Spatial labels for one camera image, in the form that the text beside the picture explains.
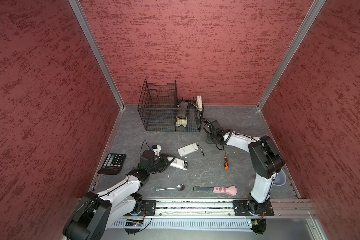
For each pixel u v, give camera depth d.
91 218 0.41
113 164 0.87
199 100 0.96
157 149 0.81
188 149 0.95
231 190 0.78
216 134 0.75
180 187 0.79
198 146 0.97
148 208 0.74
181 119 1.06
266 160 0.50
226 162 0.88
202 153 0.95
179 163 0.83
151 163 0.68
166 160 0.79
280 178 0.80
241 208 0.74
